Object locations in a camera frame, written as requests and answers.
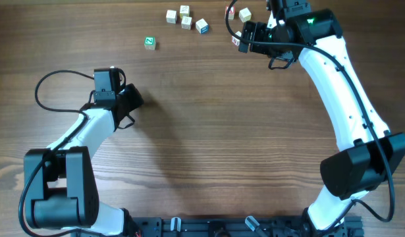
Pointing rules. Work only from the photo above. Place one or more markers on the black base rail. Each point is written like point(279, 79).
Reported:
point(215, 227)

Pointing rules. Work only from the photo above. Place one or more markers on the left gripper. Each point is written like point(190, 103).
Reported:
point(132, 99)

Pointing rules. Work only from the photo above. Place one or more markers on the plain wooden block top-right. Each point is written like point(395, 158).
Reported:
point(245, 15)

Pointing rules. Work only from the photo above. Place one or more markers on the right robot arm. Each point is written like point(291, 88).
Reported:
point(368, 152)

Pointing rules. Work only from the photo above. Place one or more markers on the blue letter wooden block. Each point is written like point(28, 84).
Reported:
point(202, 26)

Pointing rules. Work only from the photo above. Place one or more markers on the yellow-sided wooden block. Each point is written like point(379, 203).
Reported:
point(184, 11)

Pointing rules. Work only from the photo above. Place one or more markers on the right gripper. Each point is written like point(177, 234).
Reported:
point(263, 29)

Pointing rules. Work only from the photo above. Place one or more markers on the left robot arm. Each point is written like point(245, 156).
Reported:
point(60, 192)

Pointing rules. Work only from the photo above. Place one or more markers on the green Z block left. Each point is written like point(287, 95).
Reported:
point(150, 43)

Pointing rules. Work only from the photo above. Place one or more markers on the wooden block with number eight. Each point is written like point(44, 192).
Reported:
point(186, 22)

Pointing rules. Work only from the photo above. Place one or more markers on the plain wooden block top-left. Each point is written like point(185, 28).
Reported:
point(171, 16)

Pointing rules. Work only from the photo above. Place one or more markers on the red A wooden block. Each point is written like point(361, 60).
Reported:
point(231, 13)

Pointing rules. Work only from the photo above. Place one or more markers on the red-sided K wooden block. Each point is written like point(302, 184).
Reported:
point(235, 40)

